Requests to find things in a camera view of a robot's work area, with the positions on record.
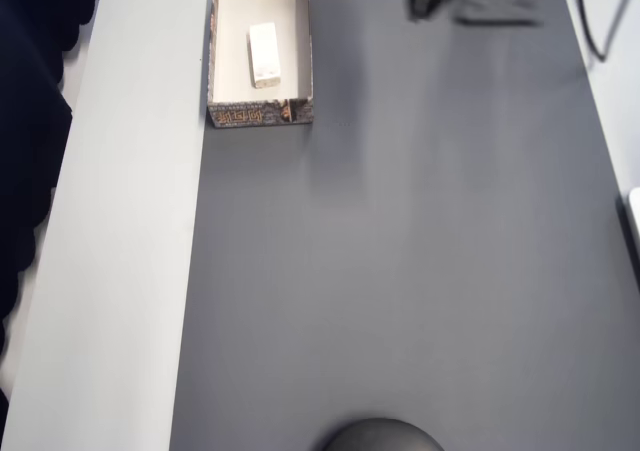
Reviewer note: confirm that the white rectangular eraser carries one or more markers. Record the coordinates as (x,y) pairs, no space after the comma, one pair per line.
(265,56)

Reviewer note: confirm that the patterned open cardboard box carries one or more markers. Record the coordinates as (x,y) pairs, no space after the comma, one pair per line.
(295,46)

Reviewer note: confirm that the grey desk mat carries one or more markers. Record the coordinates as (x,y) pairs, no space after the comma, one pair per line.
(390,251)

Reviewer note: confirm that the dark navy fabric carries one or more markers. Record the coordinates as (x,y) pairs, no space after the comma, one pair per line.
(30,121)

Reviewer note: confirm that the black round knob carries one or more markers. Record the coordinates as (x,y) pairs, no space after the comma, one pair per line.
(382,436)

